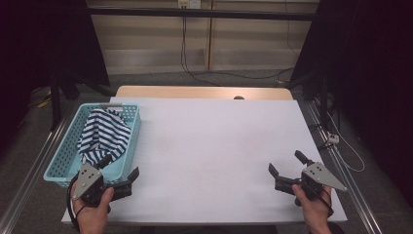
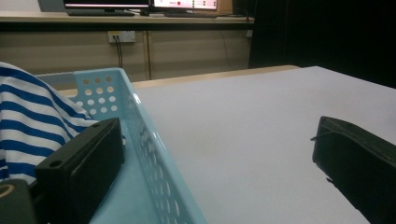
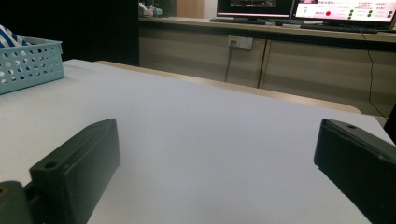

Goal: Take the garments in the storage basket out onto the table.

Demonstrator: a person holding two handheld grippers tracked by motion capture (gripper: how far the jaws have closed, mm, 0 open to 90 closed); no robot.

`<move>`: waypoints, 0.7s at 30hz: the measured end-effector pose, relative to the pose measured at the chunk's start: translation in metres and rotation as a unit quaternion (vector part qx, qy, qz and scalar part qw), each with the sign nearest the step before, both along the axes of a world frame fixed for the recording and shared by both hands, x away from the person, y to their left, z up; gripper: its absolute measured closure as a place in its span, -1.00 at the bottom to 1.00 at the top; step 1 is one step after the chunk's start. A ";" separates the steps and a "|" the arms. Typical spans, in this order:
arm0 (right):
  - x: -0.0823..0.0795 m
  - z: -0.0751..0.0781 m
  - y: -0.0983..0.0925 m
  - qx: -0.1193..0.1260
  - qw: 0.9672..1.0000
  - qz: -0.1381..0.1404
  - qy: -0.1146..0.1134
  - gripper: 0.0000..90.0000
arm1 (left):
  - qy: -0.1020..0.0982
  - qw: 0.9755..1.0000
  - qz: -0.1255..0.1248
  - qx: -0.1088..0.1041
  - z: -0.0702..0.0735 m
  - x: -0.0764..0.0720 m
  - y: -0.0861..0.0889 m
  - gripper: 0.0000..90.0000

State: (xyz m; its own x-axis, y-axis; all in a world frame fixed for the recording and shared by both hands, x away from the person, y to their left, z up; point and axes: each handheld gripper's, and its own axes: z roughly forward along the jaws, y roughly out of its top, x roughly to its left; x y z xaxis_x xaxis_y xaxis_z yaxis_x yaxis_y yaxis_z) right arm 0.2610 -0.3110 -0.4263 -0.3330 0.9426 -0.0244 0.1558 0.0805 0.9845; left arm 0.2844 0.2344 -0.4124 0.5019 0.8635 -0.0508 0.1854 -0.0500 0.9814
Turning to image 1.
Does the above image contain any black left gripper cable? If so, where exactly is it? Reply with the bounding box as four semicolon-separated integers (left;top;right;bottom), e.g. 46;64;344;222
66;175;82;233

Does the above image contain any black curtain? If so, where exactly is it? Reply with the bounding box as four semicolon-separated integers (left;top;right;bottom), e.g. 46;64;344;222
0;0;111;154
290;0;413;206

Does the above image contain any light blue plastic basket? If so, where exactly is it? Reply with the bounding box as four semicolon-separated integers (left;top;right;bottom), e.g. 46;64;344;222
43;102;142;189

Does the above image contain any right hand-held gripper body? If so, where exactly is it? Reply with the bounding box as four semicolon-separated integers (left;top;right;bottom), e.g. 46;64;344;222
293;161;348;208

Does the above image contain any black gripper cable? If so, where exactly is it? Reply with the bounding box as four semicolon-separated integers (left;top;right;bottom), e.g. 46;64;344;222
66;175;82;233
322;189;335;218

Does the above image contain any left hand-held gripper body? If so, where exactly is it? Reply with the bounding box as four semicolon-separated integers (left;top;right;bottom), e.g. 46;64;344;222
70;162;115;209

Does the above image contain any white table cover sheet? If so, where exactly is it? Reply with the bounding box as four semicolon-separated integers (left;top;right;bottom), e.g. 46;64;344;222
61;97;348;226

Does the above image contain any person's right hand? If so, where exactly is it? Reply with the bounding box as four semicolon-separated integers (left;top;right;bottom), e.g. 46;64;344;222
291;183;334;234

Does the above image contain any white wall socket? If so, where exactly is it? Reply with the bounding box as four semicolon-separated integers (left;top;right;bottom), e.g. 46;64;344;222
177;0;203;10

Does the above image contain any white floor cable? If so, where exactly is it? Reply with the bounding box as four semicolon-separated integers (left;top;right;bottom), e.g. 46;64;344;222
325;111;365;174

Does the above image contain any person's left hand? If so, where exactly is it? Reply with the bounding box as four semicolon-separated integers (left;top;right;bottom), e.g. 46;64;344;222
71;180;115;234

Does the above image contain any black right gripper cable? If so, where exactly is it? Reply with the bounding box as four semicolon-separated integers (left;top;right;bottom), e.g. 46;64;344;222
322;189;335;218

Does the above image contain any aluminium floor rail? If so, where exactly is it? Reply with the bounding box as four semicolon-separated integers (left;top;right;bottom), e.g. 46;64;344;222
0;106;79;234
300;100;384;234

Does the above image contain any black metal stand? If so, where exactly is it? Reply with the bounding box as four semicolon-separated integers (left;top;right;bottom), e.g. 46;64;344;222
285;69;330;131
50;69;115;131

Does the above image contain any black hanging wall cable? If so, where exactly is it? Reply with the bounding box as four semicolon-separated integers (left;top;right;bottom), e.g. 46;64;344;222
180;16;295;87

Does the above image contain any blue white striped baby romper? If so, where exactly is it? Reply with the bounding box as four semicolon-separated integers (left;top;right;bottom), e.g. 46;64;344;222
77;108;132;167

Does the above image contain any black horizontal metal bar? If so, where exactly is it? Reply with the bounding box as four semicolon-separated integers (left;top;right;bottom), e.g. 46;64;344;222
89;7;320;22

